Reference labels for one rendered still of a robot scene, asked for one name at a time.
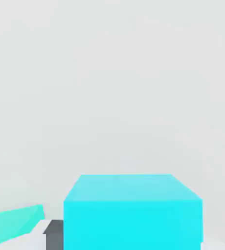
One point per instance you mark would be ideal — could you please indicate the small cyan cube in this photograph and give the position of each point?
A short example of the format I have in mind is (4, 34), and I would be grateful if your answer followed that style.
(133, 218)

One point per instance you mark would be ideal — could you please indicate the small turquoise cube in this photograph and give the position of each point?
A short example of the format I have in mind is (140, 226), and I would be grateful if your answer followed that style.
(10, 222)

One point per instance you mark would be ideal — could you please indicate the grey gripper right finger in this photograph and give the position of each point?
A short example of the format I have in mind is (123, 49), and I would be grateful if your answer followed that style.
(214, 246)

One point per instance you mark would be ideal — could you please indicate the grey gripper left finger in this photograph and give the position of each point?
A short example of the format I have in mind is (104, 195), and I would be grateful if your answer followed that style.
(52, 236)

